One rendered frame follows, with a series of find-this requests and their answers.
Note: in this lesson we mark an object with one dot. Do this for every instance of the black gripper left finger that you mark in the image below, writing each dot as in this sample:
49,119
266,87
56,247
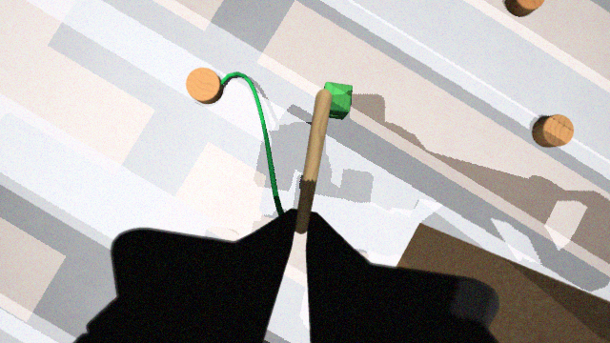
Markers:
245,274

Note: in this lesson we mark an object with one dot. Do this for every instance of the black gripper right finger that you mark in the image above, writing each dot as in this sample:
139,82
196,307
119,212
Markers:
344,286

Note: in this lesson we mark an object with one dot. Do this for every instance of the round wooden disc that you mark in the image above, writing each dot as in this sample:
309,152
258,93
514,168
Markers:
553,131
203,85
522,7

